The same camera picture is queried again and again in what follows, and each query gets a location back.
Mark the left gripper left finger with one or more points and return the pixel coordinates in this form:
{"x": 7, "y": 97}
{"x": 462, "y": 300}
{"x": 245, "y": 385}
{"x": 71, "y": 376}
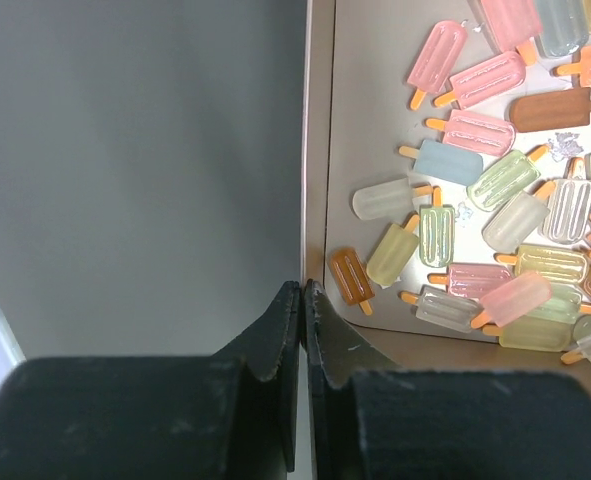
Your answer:
{"x": 229, "y": 415}

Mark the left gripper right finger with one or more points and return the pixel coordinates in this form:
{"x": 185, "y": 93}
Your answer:
{"x": 373, "y": 420}

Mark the gold tin pastel gummies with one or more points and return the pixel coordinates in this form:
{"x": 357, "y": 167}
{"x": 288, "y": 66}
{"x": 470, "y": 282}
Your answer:
{"x": 447, "y": 184}

